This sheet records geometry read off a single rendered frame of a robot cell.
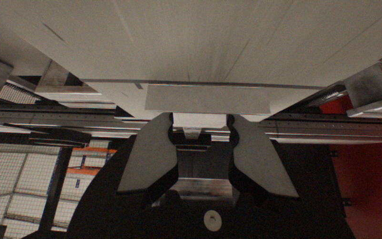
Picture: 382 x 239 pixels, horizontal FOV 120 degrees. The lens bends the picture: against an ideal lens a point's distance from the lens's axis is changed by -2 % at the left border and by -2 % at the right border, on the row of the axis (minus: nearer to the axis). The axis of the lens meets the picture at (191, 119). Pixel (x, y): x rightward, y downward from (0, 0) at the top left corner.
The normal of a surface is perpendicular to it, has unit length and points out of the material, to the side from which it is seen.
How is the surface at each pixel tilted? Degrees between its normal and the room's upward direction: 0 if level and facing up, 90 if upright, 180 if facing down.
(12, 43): 0
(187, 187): 90
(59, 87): 90
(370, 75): 90
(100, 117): 90
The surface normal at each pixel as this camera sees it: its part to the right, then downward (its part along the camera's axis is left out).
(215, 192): 0.00, -0.29
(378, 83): -1.00, -0.04
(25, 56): -0.04, 0.95
